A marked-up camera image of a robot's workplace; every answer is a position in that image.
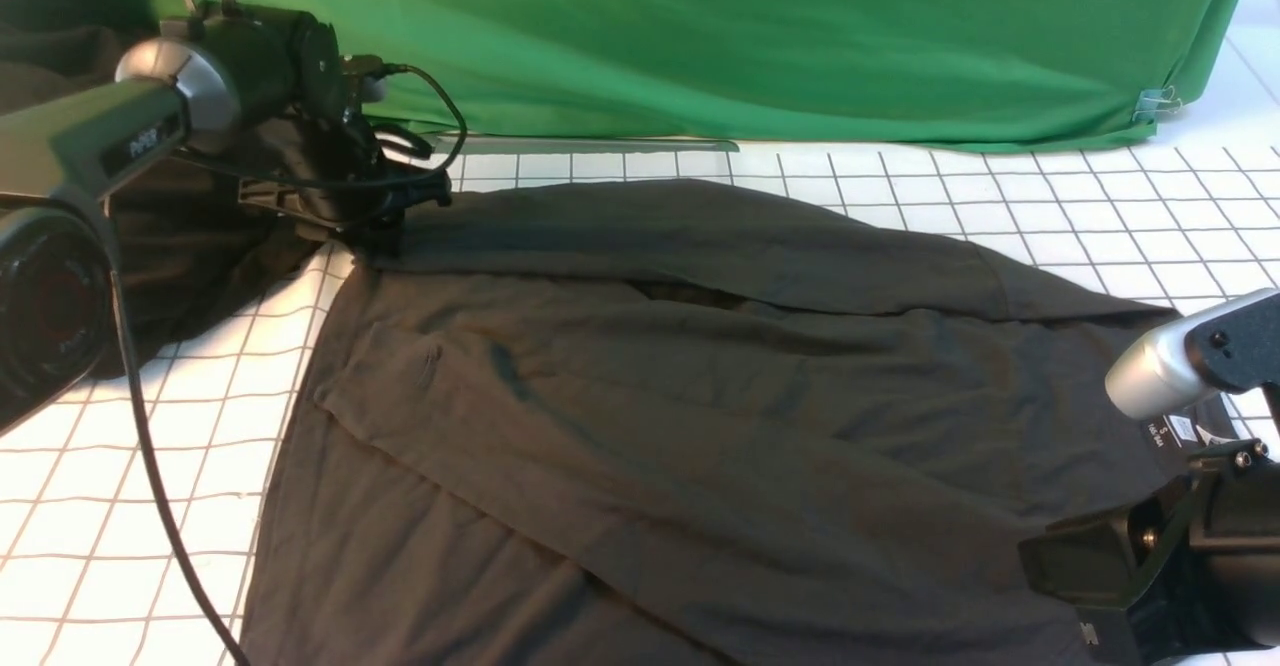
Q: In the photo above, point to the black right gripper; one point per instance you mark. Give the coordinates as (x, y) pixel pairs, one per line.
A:
(1191, 570)

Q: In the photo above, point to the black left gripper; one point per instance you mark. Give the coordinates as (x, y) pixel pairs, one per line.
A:
(337, 182)

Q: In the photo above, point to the gray long-sleeved shirt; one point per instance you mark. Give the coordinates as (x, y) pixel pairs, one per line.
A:
(680, 423)

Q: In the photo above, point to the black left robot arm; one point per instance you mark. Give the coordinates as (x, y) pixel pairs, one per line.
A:
(261, 94)

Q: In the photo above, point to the gray metal strip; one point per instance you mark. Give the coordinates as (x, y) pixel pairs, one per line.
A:
(495, 145)

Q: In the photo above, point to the black garment pile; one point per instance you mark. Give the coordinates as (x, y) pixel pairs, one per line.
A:
(193, 256)

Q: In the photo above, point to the green backdrop cloth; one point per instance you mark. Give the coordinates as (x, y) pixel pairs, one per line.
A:
(976, 75)

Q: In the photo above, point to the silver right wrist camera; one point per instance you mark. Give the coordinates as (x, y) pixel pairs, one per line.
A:
(1231, 348)

